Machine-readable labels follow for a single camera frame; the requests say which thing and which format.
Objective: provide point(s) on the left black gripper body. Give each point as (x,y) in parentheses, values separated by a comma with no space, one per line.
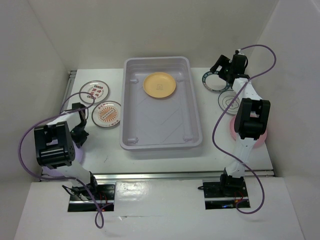
(78,134)

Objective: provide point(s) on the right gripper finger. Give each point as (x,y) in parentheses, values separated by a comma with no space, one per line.
(215,70)
(224,61)

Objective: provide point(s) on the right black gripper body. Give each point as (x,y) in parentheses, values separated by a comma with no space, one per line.
(230,72)

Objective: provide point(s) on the lavender plastic plate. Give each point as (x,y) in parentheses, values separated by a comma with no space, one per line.
(54,173)

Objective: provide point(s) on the pink plastic plate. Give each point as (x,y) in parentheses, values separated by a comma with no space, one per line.
(258,143)

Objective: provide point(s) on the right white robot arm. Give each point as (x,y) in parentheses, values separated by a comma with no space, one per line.
(250,121)

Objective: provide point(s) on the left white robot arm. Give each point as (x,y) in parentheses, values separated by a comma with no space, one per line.
(58,147)

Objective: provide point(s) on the lavender plastic bin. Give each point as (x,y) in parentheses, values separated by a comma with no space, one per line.
(149,123)

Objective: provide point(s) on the teal rimmed white plate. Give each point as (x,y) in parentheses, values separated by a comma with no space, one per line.
(212,82)

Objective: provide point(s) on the white plate black outline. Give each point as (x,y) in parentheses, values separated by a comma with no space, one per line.
(225,98)

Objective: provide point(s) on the orange sunburst pattern plate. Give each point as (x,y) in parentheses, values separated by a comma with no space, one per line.
(106,114)

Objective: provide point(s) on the white plate red characters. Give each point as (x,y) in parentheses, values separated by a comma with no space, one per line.
(97,90)

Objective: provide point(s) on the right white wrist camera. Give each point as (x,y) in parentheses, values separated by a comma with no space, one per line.
(239,52)

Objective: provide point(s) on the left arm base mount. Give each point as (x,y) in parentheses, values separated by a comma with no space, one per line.
(81,201)

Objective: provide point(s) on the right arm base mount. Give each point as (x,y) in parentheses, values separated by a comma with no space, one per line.
(226,193)

